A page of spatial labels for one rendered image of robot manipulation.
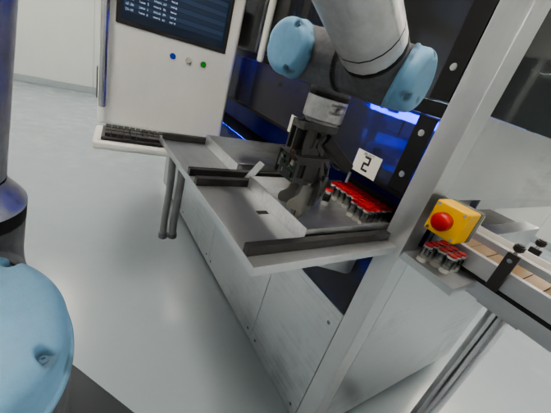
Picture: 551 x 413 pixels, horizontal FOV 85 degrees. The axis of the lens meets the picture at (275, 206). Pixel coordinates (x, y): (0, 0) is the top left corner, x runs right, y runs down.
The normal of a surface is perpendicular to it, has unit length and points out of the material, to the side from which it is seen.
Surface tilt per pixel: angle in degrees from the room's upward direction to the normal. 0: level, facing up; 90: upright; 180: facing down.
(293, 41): 90
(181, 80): 90
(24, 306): 8
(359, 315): 90
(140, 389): 0
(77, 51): 90
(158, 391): 0
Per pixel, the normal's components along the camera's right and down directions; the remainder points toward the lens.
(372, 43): 0.14, 0.94
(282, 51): -0.66, 0.15
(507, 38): -0.82, 0.01
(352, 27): -0.16, 0.97
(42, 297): 0.37, -0.81
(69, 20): 0.50, 0.49
